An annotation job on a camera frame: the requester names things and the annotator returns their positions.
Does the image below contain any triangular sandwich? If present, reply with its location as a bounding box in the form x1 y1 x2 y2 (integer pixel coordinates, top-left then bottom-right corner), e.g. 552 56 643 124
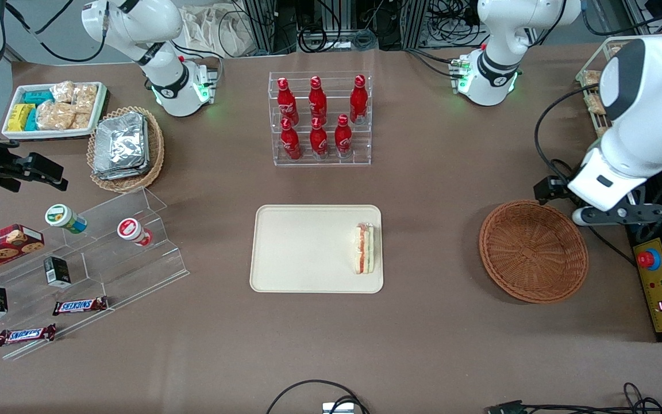
353 222 376 275

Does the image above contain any white snack tray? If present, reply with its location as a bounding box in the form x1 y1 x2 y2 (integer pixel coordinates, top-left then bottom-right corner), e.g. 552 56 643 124
2 82 108 141

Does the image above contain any brown wicker basket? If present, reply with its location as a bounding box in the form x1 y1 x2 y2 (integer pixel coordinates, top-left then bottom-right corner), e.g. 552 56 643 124
479 199 589 304

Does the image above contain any light wicker basket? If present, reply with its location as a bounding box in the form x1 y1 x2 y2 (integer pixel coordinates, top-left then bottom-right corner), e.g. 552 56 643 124
87 106 166 193

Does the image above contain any beige plastic tray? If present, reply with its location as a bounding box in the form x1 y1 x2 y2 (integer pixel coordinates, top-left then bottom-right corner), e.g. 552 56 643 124
249 204 384 294

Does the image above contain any green lid yogurt cup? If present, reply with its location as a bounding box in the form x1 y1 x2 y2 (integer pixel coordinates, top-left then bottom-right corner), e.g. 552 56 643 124
45 204 88 235

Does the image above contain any yellow snack pack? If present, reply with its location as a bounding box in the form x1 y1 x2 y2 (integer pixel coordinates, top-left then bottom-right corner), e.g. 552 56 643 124
7 103 36 132

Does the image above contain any foil-wrapped pack stack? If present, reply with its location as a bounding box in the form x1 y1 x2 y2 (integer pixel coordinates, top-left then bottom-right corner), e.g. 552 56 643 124
93 112 151 181

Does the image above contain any red lid yogurt cup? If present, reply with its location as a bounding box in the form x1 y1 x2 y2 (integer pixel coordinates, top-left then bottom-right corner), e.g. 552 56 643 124
117 217 154 247

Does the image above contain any clear acrylic step stand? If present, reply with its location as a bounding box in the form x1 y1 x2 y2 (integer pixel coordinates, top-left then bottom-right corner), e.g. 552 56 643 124
0 187 190 361

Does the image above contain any Snickers chocolate bar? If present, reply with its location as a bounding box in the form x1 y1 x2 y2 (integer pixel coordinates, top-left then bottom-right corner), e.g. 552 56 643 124
0 324 57 347
52 296 109 317

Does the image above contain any red cola bottle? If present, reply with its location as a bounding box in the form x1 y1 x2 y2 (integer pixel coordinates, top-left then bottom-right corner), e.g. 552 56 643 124
349 75 368 125
280 118 302 160
309 76 328 124
310 117 329 159
334 114 353 159
277 78 299 126

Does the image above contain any clear acrylic bottle rack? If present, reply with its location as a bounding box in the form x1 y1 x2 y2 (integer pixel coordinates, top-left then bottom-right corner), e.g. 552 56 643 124
268 71 372 167

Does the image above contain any beige cloth bag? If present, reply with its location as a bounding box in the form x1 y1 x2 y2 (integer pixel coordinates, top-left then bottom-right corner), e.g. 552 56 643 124
179 5 252 59

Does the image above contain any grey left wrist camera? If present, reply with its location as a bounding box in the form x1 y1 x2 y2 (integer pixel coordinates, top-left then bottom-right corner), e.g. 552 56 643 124
571 202 662 227

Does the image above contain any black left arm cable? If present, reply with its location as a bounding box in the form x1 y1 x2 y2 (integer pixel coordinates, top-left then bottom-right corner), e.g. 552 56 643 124
533 83 603 191

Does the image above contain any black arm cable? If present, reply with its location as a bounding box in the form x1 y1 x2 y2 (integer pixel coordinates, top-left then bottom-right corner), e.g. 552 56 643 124
5 0 109 64
533 83 603 191

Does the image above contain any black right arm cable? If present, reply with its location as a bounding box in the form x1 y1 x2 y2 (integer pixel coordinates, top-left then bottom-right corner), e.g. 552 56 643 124
5 0 109 64

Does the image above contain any cream wire basket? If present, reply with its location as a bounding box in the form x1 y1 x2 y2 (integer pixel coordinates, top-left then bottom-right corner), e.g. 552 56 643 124
575 34 622 140

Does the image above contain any black base cable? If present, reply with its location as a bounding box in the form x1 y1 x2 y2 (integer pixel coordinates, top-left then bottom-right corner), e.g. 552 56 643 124
171 39 224 87
405 47 465 79

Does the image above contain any thin black cable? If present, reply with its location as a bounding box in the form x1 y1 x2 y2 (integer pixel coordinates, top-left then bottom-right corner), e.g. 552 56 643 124
521 382 662 414

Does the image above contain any aluminium frame post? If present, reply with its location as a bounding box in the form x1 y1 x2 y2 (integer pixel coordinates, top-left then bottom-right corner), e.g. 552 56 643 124
405 0 430 50
242 0 278 56

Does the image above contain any black cable bundle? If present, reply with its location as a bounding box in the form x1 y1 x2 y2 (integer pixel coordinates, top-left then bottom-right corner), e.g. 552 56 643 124
297 0 379 53

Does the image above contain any black looped cable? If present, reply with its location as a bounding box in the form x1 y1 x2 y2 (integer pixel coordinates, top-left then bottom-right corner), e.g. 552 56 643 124
266 379 370 414

